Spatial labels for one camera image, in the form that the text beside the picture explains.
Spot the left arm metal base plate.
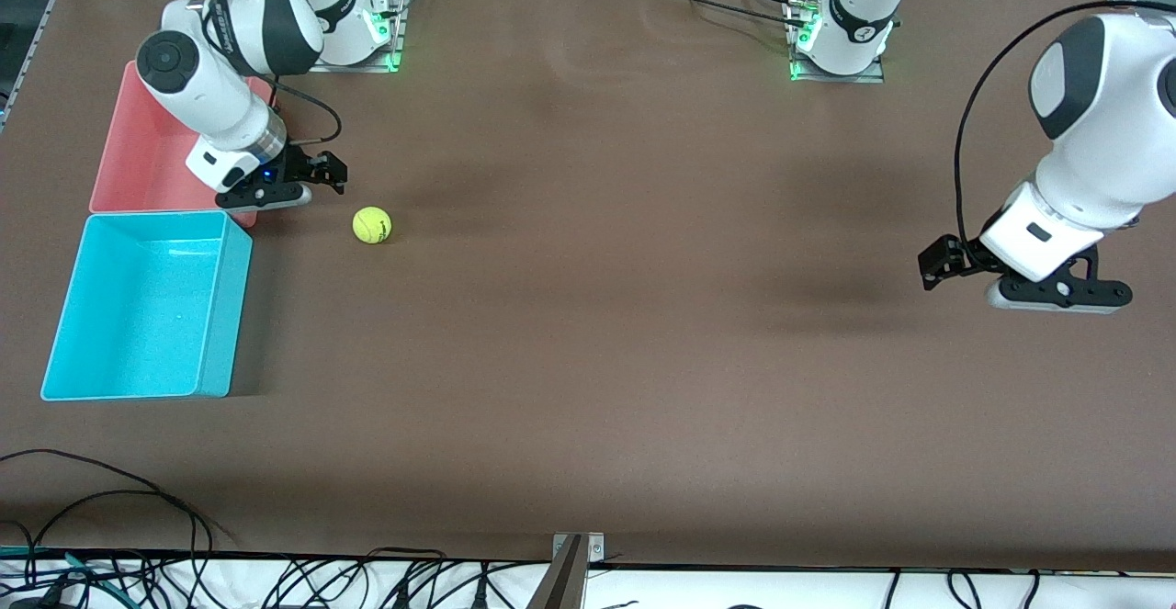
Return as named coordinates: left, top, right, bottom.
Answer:
left=788, top=0, right=888, bottom=84

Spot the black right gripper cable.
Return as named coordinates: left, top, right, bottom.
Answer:
left=271, top=81, right=343, bottom=146

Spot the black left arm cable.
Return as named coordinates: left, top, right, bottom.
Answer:
left=954, top=0, right=1176, bottom=242

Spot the black looped cable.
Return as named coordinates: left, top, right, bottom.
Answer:
left=0, top=448, right=215, bottom=557

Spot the teal cable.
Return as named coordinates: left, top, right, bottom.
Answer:
left=0, top=545, right=125, bottom=601

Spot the yellow-green tennis ball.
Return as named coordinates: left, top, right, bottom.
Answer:
left=353, top=207, right=393, bottom=245

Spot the small metal table bracket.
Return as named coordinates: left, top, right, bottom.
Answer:
left=552, top=532, right=606, bottom=564

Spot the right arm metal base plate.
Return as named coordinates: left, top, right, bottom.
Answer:
left=305, top=0, right=407, bottom=73

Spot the pink plastic bin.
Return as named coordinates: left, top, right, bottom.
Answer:
left=89, top=60, right=277, bottom=229

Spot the grey metal bar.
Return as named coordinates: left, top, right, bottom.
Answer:
left=526, top=536, right=589, bottom=609

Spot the blue plastic bin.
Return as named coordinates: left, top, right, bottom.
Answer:
left=40, top=209, right=254, bottom=401

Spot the brown table mat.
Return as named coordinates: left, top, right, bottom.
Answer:
left=0, top=0, right=1176, bottom=573

